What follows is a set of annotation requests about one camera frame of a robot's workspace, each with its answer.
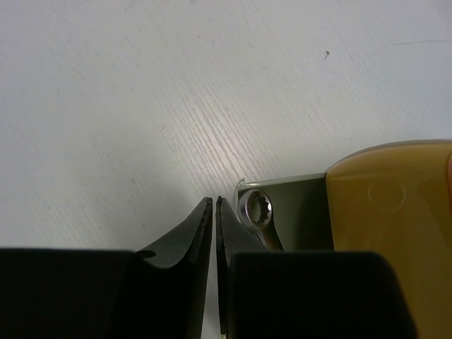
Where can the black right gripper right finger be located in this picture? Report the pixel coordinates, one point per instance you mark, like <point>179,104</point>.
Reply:
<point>303,294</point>

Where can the silver combination wrench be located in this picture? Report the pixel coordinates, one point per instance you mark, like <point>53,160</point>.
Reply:
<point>255,211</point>

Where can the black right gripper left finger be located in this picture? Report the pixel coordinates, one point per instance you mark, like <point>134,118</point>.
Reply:
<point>156,292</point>

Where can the orange top drawer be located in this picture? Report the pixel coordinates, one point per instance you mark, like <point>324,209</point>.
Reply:
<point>449,175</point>

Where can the grey bottom drawer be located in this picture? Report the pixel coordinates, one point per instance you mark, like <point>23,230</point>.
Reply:
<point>300,208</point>

